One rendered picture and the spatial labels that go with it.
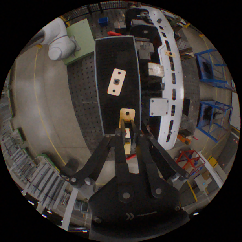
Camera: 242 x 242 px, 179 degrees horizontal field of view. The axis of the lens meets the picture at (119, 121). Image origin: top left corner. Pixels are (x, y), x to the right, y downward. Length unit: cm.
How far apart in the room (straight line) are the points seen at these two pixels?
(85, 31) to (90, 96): 64
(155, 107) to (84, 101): 64
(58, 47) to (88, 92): 50
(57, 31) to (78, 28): 24
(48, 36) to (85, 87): 58
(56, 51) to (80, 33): 30
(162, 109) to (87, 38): 79
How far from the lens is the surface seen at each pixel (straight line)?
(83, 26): 84
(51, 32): 64
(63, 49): 63
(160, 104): 35
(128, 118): 21
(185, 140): 65
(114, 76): 25
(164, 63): 52
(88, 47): 82
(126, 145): 32
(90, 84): 77
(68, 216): 342
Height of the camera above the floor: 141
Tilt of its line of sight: 69 degrees down
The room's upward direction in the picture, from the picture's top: 178 degrees counter-clockwise
